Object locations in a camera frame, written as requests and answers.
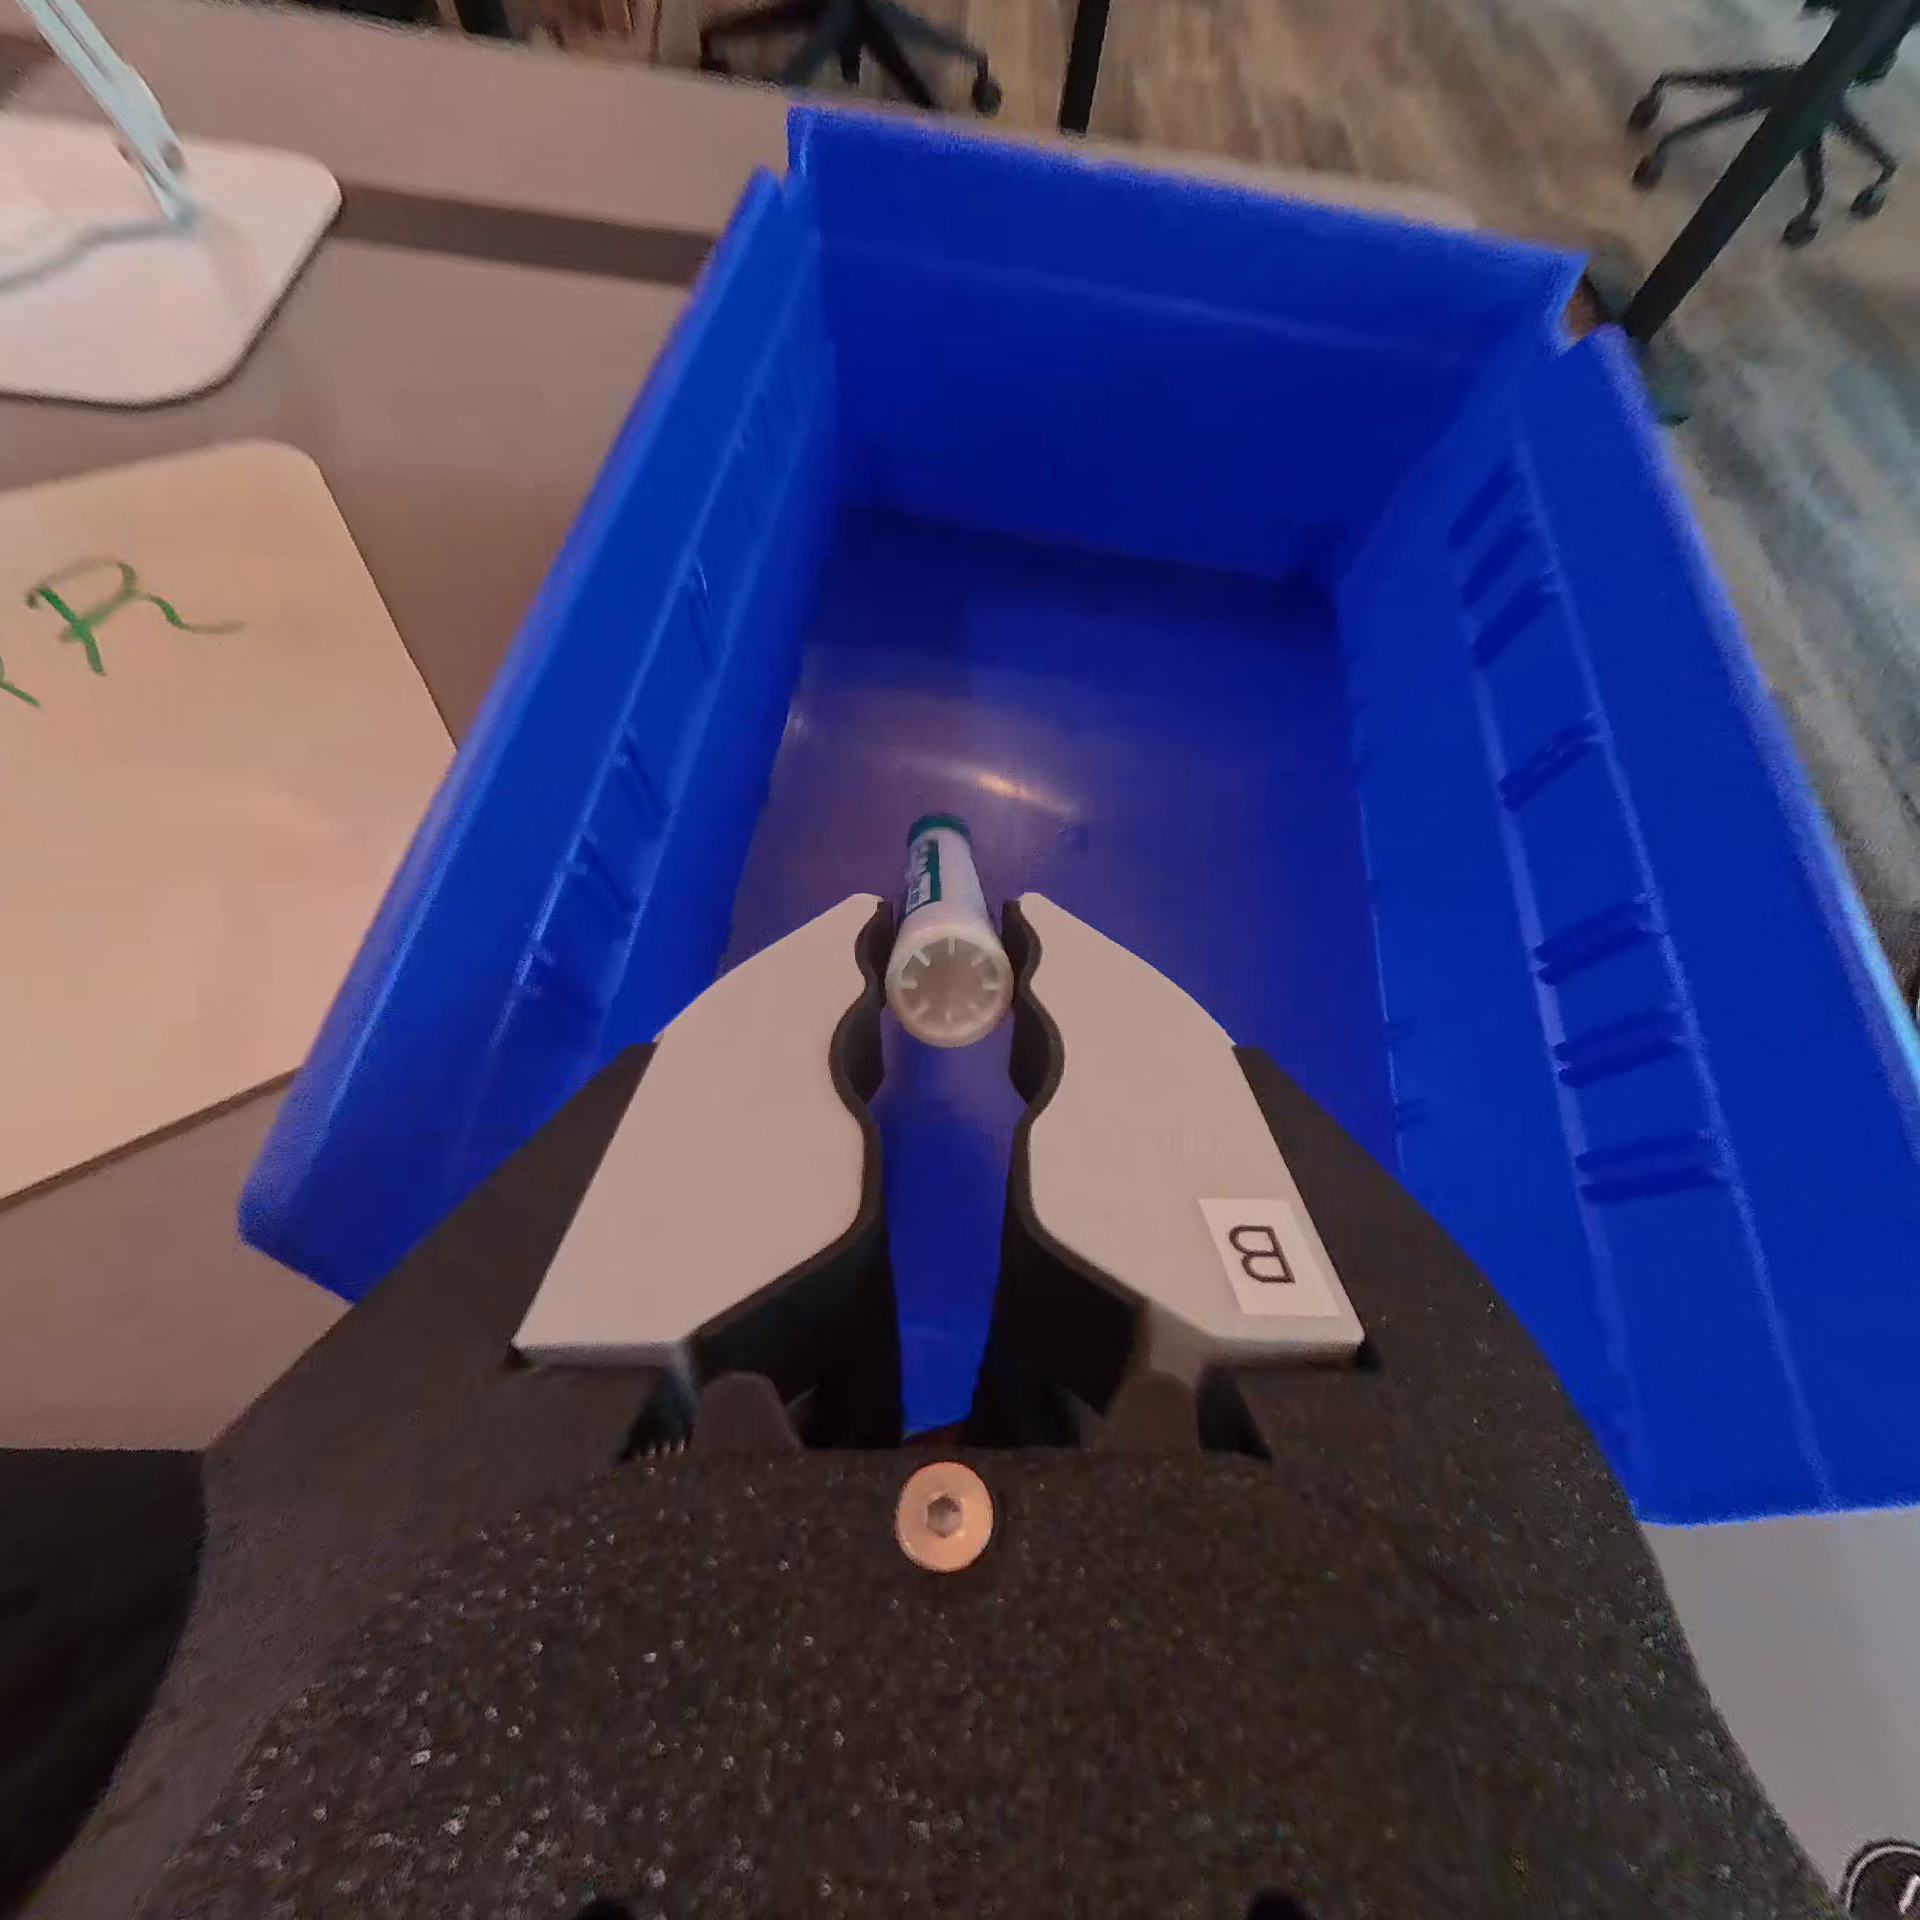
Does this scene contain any black office chair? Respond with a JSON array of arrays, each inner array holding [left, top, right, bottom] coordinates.
[[1627, 52, 1903, 250], [696, 0, 1003, 120]]

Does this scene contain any white whiteboard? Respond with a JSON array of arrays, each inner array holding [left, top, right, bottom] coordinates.
[[0, 440, 459, 1205]]

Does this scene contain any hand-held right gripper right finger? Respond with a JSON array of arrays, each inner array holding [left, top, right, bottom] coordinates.
[[965, 892, 1366, 1445]]

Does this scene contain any black table leg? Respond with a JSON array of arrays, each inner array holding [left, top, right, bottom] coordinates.
[[1621, 0, 1920, 345], [1054, 0, 1115, 137]]

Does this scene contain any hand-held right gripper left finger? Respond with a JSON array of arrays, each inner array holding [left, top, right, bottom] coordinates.
[[512, 895, 905, 1445]]

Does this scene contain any white dry-erase marker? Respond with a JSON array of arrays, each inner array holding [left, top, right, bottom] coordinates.
[[882, 815, 1009, 1049]]

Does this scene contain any white desk lamp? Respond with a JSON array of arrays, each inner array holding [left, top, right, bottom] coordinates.
[[0, 0, 344, 409]]

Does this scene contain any dark clothing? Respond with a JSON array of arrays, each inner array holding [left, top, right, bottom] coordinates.
[[0, 1445, 208, 1913]]

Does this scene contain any blue plastic bin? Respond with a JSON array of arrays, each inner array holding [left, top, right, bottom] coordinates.
[[239, 104, 1920, 1529]]

